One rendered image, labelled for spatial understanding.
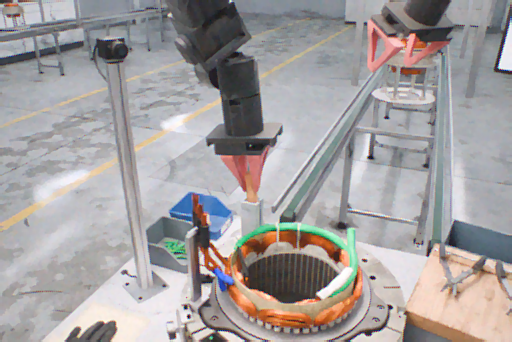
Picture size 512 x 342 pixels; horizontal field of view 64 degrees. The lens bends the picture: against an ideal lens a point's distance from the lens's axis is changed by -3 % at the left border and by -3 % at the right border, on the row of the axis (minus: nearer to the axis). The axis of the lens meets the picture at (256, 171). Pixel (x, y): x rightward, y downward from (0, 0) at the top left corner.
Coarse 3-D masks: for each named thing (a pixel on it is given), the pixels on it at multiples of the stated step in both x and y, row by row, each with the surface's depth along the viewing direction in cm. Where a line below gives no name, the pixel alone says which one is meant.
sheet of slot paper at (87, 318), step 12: (84, 312) 99; (96, 312) 99; (108, 312) 99; (120, 312) 99; (72, 324) 96; (84, 324) 96; (120, 324) 96; (132, 324) 96; (144, 324) 96; (60, 336) 92; (120, 336) 93; (132, 336) 93
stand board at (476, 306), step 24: (432, 264) 71; (456, 264) 71; (504, 264) 70; (432, 288) 65; (480, 288) 65; (408, 312) 61; (432, 312) 61; (456, 312) 60; (480, 312) 60; (504, 312) 60; (456, 336) 58; (480, 336) 56; (504, 336) 56
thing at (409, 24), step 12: (408, 0) 59; (420, 0) 57; (432, 0) 57; (444, 0) 56; (384, 12) 61; (396, 12) 59; (408, 12) 60; (420, 12) 58; (432, 12) 58; (444, 12) 59; (408, 24) 58; (420, 24) 59; (432, 24) 59; (444, 24) 61
